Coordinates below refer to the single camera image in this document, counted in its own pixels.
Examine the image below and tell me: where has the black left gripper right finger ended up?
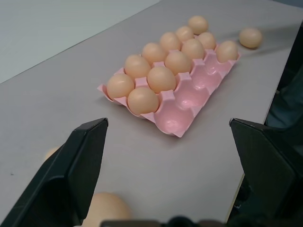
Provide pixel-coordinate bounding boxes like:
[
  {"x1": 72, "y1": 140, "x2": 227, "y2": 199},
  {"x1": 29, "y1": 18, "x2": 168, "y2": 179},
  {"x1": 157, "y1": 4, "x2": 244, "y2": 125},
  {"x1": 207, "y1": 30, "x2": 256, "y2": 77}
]
[{"x1": 227, "y1": 117, "x2": 303, "y2": 227}]

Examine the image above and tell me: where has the brown egg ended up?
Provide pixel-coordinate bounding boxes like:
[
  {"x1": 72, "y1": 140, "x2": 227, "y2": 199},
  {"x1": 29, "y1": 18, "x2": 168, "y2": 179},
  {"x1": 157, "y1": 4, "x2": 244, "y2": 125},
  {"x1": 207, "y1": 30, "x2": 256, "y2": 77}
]
[
  {"x1": 159, "y1": 32, "x2": 183, "y2": 51},
  {"x1": 127, "y1": 87, "x2": 160, "y2": 114},
  {"x1": 181, "y1": 38, "x2": 205, "y2": 60},
  {"x1": 142, "y1": 42, "x2": 168, "y2": 64},
  {"x1": 188, "y1": 15, "x2": 209, "y2": 35},
  {"x1": 44, "y1": 147, "x2": 62, "y2": 160},
  {"x1": 83, "y1": 192, "x2": 131, "y2": 227},
  {"x1": 215, "y1": 40, "x2": 239, "y2": 63},
  {"x1": 164, "y1": 51, "x2": 192, "y2": 76},
  {"x1": 239, "y1": 27, "x2": 263, "y2": 49},
  {"x1": 175, "y1": 26, "x2": 195, "y2": 43},
  {"x1": 147, "y1": 66, "x2": 177, "y2": 93},
  {"x1": 124, "y1": 54, "x2": 152, "y2": 78},
  {"x1": 197, "y1": 32, "x2": 217, "y2": 50},
  {"x1": 107, "y1": 73, "x2": 135, "y2": 99}
]

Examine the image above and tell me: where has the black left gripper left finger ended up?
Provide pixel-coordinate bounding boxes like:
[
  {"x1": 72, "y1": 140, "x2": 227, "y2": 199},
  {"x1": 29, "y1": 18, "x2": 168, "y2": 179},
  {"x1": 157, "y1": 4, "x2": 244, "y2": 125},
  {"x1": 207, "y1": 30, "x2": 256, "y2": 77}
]
[{"x1": 6, "y1": 117, "x2": 109, "y2": 227}]

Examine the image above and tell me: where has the pink plastic egg tray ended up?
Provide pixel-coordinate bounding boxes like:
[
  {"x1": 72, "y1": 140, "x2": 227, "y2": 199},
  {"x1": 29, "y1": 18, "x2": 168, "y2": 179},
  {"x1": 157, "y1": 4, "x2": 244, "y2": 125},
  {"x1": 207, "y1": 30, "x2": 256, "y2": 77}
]
[{"x1": 97, "y1": 42, "x2": 241, "y2": 139}]

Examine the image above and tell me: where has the dark object beside table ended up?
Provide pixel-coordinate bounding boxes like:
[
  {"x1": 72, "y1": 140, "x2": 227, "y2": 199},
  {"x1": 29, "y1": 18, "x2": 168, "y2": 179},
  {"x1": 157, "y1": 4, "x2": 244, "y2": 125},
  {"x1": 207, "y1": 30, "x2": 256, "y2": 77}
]
[{"x1": 264, "y1": 22, "x2": 303, "y2": 133}]

